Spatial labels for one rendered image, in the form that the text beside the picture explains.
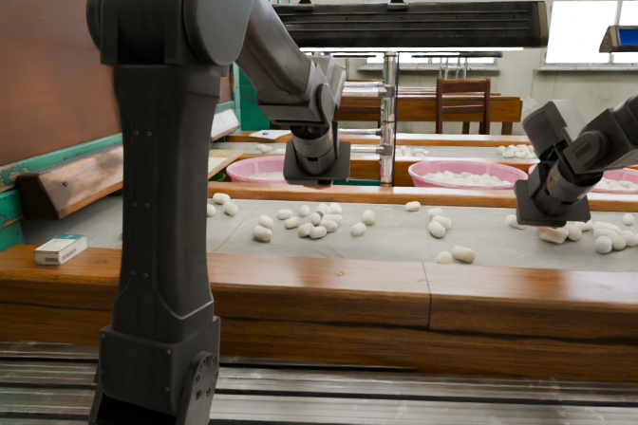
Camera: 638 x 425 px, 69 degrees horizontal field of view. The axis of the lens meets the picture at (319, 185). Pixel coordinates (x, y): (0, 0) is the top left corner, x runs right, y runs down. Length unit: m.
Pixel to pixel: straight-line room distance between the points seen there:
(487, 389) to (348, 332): 0.16
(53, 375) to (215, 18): 0.47
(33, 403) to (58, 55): 0.55
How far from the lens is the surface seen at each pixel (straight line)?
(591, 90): 6.55
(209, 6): 0.34
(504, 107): 3.71
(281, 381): 0.57
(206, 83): 0.35
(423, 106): 3.56
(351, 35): 0.78
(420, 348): 0.59
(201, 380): 0.39
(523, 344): 0.60
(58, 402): 0.61
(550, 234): 0.82
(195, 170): 0.35
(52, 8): 0.93
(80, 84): 0.97
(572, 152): 0.66
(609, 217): 1.01
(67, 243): 0.71
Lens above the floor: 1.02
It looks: 15 degrees down
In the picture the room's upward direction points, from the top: straight up
